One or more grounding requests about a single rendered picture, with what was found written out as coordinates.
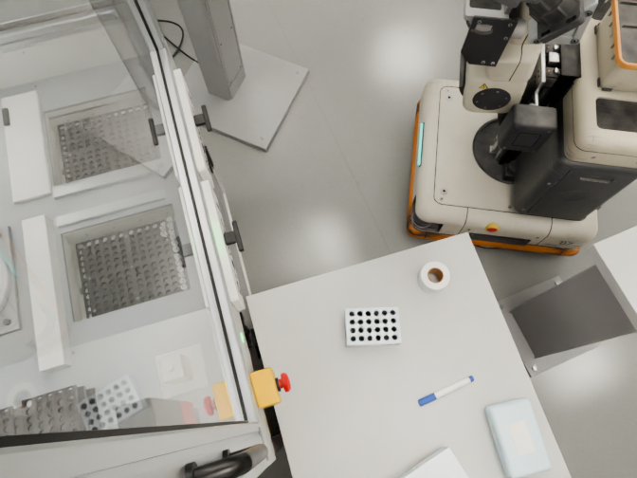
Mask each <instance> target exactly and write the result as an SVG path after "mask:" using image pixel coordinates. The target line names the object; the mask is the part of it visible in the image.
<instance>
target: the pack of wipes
mask: <svg viewBox="0 0 637 478"><path fill-rule="evenodd" d="M485 413H486V416H487V419H488V422H489V426H490V429H491V432H492V434H493V437H494V441H495V444H496V447H497V450H498V454H499V457H500V461H501V464H502V467H503V471H504V474H505V475H506V476H507V477H509V478H520V477H524V476H528V475H532V474H536V473H540V472H543V471H547V470H550V469H551V468H552V463H551V460H550V457H549V454H548V452H547V450H546V447H545V444H544V441H543V438H542V435H541V432H540V429H539V426H538V423H537V419H536V416H535V413H534V410H533V408H532V405H531V402H530V400H529V399H528V398H526V397H525V398H518V399H514V400H510V401H505V402H502V403H498V404H494V405H490V406H487V407H486V408H485Z"/></svg>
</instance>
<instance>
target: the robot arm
mask: <svg viewBox="0 0 637 478"><path fill-rule="evenodd" d="M495 1H497V2H498V3H500V4H502V5H504V6H506V7H509V8H516V7H517V6H518V5H519V2H524V3H526V6H527V7H528V8H529V11H530V12H529V15H530V16H531V17H532V18H533V19H534V20H535V21H536V22H537V38H538V39H539V40H540V42H541V43H543V44H546V43H548V42H550V41H552V40H553V39H555V38H557V37H559V36H561V35H563V34H564V33H566V32H568V31H570V30H572V29H574V28H577V27H579V26H581V25H582V24H583V23H584V21H585V10H584V0H495Z"/></svg>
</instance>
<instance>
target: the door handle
mask: <svg viewBox="0 0 637 478"><path fill-rule="evenodd" d="M267 455H268V448H267V446H266V445H264V444H257V445H254V446H251V447H247V448H244V449H241V450H237V451H234V452H230V450H229V449H227V450H223V459H220V460H217V461H213V462H210V463H207V464H205V465H202V466H199V467H198V466H197V464H196V463H195V462H191V463H188V464H186V466H185V478H237V477H239V476H242V475H244V474H247V473H248V472H250V471H251V470H252V469H254V468H255V467H256V466H257V465H259V464H260V463H261V462H262V461H263V460H264V459H265V458H266V457H267Z"/></svg>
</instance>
